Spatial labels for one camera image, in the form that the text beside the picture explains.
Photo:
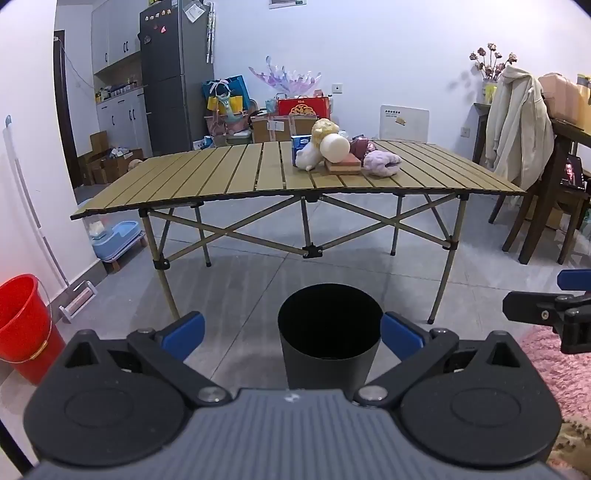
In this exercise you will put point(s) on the purple paper decoration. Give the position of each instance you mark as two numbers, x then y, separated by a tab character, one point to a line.
286	78

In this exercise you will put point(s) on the dark grey refrigerator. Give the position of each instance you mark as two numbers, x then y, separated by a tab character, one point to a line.
175	83

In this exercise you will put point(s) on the black trash bin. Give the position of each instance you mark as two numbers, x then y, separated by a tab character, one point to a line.
330	364

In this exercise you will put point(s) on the purple plush cloth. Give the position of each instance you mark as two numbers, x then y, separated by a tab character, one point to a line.
381	164

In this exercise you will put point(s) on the yellow white sheep plush toy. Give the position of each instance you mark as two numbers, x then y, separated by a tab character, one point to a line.
310	154

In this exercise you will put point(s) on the white rectangular panel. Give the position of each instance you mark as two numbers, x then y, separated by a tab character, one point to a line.
406	124

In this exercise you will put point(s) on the blue plastic container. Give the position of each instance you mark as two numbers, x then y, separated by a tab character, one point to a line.
117	240

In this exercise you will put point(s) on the tan slatted folding table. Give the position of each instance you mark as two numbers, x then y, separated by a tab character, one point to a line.
207	180

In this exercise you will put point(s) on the pink fluffy rug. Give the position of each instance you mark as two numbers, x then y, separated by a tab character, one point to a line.
565	387

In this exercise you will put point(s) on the dark wooden door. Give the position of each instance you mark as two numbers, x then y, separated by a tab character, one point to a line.
64	115

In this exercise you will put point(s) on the red plastic bucket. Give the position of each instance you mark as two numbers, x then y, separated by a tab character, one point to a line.
23	323

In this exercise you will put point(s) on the yellow bag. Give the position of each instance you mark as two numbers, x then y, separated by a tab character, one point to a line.
585	101

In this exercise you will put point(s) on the white foam block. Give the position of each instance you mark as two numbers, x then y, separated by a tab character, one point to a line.
336	146

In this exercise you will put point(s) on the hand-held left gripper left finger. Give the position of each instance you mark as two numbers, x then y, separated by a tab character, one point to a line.
184	334

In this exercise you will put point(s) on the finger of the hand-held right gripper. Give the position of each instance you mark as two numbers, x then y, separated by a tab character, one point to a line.
531	308
575	279

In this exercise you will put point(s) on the open cardboard boxes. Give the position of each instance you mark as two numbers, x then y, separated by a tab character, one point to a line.
111	164

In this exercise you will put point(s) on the small blue carton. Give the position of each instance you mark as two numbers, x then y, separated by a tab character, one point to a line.
298	147

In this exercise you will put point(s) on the framed photo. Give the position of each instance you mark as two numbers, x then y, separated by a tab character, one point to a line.
573	170

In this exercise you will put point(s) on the pink bag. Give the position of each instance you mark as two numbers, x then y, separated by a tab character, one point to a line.
558	97

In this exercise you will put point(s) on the taped cardboard box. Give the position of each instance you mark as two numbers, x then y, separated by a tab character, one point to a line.
272	129

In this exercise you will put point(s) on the blue gift bag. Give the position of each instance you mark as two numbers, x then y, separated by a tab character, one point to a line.
231	90

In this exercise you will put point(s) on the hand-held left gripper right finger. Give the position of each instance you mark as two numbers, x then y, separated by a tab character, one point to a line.
401	337

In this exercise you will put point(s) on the pale yellow vase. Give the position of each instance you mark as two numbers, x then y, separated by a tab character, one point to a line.
488	92

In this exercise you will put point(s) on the red gift box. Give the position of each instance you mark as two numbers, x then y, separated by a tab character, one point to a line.
302	107

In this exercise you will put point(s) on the cream hoodie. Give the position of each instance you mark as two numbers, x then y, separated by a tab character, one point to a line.
517	124

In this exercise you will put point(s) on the white kitchen cabinets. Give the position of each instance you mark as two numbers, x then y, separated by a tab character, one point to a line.
120	46

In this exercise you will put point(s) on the pink layered sponge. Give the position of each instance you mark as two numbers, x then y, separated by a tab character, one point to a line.
344	164

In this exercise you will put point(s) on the white mop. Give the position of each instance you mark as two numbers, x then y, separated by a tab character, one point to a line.
27	203

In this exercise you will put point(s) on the dried flower bouquet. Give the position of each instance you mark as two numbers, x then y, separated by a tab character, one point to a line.
491	60

